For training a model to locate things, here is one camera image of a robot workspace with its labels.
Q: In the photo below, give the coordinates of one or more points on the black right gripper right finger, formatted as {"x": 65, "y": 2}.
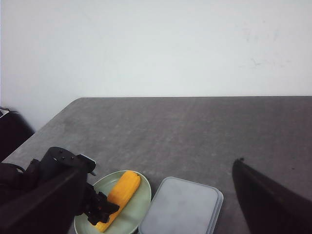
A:
{"x": 269, "y": 207}

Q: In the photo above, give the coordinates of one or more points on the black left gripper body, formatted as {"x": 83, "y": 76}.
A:
{"x": 56, "y": 161}

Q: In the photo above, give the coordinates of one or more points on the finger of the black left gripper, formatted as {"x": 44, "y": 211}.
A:
{"x": 97, "y": 207}

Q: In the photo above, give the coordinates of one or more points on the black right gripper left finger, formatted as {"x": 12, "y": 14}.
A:
{"x": 48, "y": 209}

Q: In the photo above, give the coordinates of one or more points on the yellow corn cob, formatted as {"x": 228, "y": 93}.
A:
{"x": 120, "y": 195}

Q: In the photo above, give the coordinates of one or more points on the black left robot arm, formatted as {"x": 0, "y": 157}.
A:
{"x": 14, "y": 180}

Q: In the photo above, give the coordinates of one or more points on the black object beside table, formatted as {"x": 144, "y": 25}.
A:
{"x": 14, "y": 131}

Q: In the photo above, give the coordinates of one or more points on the silver digital kitchen scale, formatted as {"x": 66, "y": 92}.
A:
{"x": 182, "y": 207}

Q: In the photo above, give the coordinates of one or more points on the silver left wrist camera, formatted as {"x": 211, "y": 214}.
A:
{"x": 89, "y": 163}

